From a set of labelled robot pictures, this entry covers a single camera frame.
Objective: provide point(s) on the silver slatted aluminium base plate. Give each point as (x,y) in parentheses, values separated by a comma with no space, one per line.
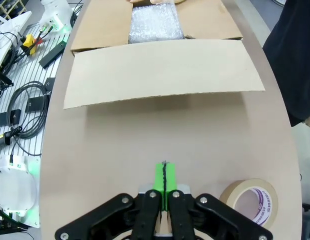
(32,75)

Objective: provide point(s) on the brown cardboard shipping box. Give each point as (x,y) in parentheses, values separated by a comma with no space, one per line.
(164,70)

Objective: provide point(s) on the beige packing tape roll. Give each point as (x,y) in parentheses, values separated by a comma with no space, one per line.
(235,190)

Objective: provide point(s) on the white flat panel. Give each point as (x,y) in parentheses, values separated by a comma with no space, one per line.
(9,32)

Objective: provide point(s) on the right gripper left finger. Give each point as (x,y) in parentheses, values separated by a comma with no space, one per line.
(134,220)

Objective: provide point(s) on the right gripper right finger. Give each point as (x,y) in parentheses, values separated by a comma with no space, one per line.
(194,220)

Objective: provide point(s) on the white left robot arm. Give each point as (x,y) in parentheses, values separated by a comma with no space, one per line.
(55,12)

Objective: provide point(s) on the person in black T-shirt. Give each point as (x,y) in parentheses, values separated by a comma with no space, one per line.
(295,62)

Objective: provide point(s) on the person's right hand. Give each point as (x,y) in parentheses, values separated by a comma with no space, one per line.
(167,1)

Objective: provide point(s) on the black square mounting plate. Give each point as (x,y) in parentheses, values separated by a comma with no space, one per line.
(7,120)
(35,105)

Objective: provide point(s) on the clear bubble wrap bundle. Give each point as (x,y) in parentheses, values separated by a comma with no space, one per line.
(154,25)

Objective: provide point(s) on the black connector with yellow label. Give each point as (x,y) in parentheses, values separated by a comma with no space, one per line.
(9,133)

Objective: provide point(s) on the long black bar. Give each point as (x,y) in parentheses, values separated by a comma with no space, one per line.
(52,53)

